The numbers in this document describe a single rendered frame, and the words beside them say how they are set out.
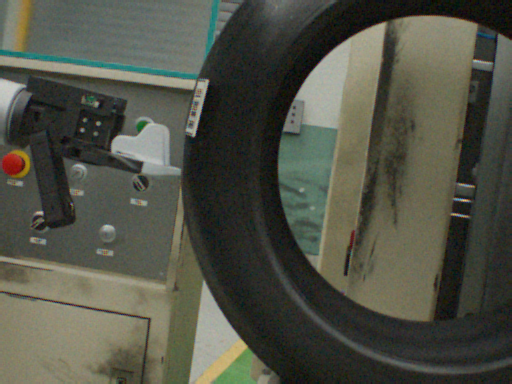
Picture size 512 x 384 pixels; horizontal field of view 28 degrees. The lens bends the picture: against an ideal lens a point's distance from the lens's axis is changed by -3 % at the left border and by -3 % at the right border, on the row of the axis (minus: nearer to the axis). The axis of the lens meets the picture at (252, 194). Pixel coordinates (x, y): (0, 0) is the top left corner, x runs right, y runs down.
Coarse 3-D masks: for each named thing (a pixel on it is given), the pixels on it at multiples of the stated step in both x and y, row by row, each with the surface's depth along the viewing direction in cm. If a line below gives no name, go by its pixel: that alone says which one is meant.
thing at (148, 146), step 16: (144, 128) 118; (160, 128) 118; (112, 144) 118; (128, 144) 118; (144, 144) 118; (160, 144) 118; (112, 160) 117; (144, 160) 117; (160, 160) 118; (160, 176) 118; (176, 176) 118
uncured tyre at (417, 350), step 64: (256, 0) 109; (320, 0) 105; (384, 0) 132; (448, 0) 131; (256, 64) 106; (256, 128) 106; (192, 192) 110; (256, 192) 106; (256, 256) 107; (256, 320) 108; (320, 320) 106; (384, 320) 134; (448, 320) 135
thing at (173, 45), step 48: (0, 0) 188; (48, 0) 187; (96, 0) 186; (144, 0) 185; (192, 0) 185; (0, 48) 188; (48, 48) 187; (96, 48) 187; (144, 48) 186; (192, 48) 185
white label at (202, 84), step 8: (200, 80) 109; (208, 80) 107; (200, 88) 108; (200, 96) 108; (192, 104) 110; (200, 104) 107; (192, 112) 109; (192, 120) 109; (192, 128) 108; (192, 136) 107
